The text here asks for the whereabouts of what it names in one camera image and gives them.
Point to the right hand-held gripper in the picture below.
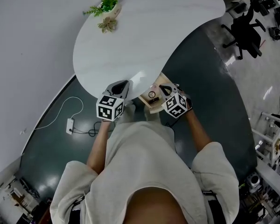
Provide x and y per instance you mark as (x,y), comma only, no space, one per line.
(176,105)

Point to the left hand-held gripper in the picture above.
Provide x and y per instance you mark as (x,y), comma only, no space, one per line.
(107,108)

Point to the wooden tray box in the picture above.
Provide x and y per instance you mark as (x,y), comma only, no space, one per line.
(147,106)

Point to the white curved table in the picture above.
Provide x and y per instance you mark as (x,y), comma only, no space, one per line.
(130,43)

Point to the person's right forearm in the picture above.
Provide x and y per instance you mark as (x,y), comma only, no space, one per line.
(198,132)

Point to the person's left forearm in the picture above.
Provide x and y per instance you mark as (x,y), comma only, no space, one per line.
(99,146)

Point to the person's light trousers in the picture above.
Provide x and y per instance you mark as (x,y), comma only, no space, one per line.
(130,112)

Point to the white power strip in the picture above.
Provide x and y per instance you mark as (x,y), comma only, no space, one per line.
(70,126)

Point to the person's white t-shirt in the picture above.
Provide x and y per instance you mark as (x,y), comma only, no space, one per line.
(142,167)

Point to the green plant in white pot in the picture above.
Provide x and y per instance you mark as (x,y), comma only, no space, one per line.
(107,4)

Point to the black office chair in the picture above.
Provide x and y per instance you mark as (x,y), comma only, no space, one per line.
(245,31)

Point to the white shelf rack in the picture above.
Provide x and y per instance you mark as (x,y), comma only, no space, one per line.
(270,139)

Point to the person's bare chest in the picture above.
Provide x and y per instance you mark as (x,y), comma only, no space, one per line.
(154,209)

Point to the black backpack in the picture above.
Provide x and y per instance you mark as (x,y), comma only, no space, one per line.
(275,33)

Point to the round grey floor device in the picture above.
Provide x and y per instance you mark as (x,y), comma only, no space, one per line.
(254,183)

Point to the white curved desk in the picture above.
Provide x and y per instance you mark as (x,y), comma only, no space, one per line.
(275,188)

